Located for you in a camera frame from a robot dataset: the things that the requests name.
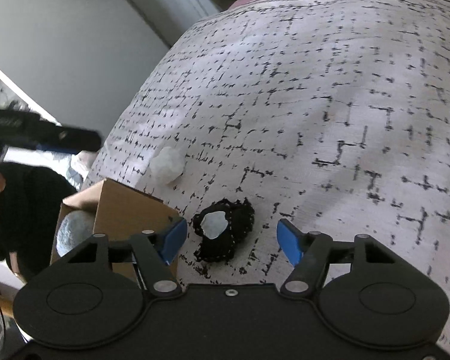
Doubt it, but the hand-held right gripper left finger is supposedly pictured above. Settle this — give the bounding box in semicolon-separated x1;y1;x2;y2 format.
52;217;189;301

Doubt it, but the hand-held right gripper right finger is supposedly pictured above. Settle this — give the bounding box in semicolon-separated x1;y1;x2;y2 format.
276;217;414;301

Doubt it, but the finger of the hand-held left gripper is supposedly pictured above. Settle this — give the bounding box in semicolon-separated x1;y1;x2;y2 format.
35;120;103;155

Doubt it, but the black crochet toy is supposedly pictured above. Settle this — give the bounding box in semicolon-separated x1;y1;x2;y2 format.
192;197;256;264

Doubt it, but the brown cardboard box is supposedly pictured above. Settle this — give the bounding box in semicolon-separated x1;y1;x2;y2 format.
49;178;181;283

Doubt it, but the grey-blue fluffy plush toy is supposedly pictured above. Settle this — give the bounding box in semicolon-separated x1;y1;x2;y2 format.
55;211;95;259

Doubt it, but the white crumpled tissue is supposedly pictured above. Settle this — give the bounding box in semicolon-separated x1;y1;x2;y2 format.
149;146;186;185

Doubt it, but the person's black clothing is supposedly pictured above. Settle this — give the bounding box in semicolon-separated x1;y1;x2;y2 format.
0;163;79;283

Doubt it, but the white black-patterned bed sheet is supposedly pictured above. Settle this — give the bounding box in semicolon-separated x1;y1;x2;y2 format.
80;0;450;357

